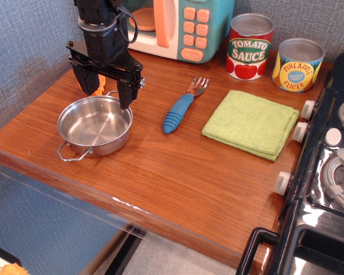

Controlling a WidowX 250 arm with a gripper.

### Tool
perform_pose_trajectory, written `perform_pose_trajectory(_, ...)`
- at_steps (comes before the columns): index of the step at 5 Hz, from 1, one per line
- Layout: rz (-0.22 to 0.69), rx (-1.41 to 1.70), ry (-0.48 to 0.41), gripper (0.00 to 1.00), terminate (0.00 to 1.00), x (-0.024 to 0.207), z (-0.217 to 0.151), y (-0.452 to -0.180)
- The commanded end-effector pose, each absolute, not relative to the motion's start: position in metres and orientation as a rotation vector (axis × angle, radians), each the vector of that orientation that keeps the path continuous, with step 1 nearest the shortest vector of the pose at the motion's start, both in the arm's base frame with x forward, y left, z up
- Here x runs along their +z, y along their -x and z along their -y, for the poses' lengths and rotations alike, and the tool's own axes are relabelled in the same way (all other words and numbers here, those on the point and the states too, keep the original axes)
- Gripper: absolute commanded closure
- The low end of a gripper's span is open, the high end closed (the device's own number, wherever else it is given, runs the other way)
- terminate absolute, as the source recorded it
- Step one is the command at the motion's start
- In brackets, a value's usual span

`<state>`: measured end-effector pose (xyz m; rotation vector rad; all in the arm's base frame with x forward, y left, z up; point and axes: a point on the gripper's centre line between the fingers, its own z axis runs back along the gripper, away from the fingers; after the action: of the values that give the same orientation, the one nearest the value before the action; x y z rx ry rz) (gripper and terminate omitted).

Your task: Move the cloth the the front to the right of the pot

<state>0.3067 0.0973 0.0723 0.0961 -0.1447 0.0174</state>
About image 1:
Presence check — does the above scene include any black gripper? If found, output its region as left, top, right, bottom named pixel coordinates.
left=67, top=13, right=145, bottom=109

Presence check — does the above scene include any green cloth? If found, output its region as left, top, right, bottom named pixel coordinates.
left=202, top=90, right=299, bottom=162

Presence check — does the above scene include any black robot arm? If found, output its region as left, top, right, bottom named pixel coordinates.
left=67, top=1, right=144, bottom=109

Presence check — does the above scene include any stainless steel pot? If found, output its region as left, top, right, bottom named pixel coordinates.
left=57, top=94, right=133, bottom=162

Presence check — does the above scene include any orange half toy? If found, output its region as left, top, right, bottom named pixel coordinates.
left=78, top=74, right=105, bottom=96

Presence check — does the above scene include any teal toy microwave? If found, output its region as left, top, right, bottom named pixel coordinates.
left=123, top=1, right=234, bottom=64

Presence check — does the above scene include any tomato sauce can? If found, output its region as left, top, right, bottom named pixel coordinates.
left=226, top=13, right=275, bottom=81

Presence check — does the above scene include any pineapple slices can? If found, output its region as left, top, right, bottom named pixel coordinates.
left=272, top=38, right=325, bottom=93

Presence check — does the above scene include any white stove knob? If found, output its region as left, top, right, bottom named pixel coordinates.
left=301, top=100, right=316, bottom=120
left=275, top=171, right=291, bottom=196
left=293, top=122, right=308, bottom=143

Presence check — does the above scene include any orange plush toy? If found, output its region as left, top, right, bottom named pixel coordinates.
left=0, top=263, right=29, bottom=275

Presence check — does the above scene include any black toy stove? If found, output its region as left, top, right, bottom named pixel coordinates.
left=237, top=52, right=344, bottom=274

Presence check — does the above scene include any blue handled fork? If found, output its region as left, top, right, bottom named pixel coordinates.
left=163, top=76, right=209, bottom=134

